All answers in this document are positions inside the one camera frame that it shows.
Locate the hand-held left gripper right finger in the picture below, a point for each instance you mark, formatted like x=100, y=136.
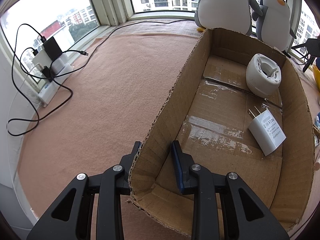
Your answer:
x=176, y=165

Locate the white round plug adapter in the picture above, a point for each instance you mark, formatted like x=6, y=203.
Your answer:
x=60, y=63

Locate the patterned white lighter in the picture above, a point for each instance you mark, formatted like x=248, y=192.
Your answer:
x=317, y=141

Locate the black power brick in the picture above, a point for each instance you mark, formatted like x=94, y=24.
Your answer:
x=52, y=47

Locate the dark-headed penguin plush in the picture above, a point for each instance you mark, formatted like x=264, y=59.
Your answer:
x=272, y=25

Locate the white plug charger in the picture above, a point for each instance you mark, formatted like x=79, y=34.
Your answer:
x=265, y=135

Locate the black tripod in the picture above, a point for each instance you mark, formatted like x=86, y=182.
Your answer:
x=313, y=45

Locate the brown cardboard box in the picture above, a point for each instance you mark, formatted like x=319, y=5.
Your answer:
x=215, y=140

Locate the white power strip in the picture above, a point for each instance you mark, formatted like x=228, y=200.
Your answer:
x=53, y=90

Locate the blue eye drop bottle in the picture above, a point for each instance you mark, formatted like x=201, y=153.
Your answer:
x=317, y=123

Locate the small black plug adapter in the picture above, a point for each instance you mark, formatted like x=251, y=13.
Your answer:
x=46, y=73

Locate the white window frame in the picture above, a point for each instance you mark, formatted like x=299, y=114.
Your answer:
x=112, y=0

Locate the light grey penguin plush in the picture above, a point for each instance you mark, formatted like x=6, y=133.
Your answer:
x=225, y=5

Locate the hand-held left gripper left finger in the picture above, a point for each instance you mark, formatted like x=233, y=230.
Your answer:
x=130, y=160

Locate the yellow dish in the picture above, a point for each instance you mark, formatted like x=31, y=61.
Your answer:
x=317, y=77

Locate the pink felt mat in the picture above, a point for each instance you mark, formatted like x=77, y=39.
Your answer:
x=100, y=105

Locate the white round device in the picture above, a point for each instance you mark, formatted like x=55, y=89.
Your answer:
x=255, y=80

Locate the white flat power adapter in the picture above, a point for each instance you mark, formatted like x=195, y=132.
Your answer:
x=41, y=58

